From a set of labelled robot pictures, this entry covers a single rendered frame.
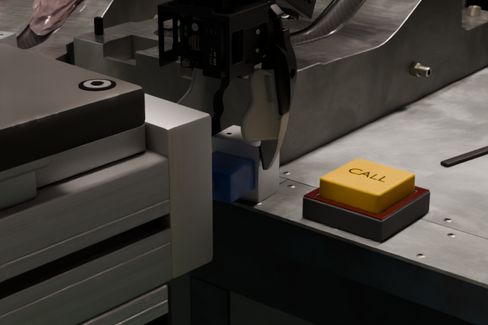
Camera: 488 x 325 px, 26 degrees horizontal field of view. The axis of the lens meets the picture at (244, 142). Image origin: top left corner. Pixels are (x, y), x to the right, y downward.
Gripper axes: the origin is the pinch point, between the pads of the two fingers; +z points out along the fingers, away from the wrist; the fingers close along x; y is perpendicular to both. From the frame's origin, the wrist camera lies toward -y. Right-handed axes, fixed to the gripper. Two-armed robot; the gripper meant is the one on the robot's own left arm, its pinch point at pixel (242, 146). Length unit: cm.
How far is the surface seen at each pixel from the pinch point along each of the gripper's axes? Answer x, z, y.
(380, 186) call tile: 13.5, 0.8, -0.4
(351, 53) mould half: 0.3, -3.9, -20.0
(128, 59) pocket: -22.0, -1.9, -11.2
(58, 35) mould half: -36.2, -1.3, -15.8
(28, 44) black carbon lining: -38.9, -0.4, -13.6
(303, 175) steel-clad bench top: 2.6, 4.5, -6.6
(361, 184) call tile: 12.0, 0.8, 0.2
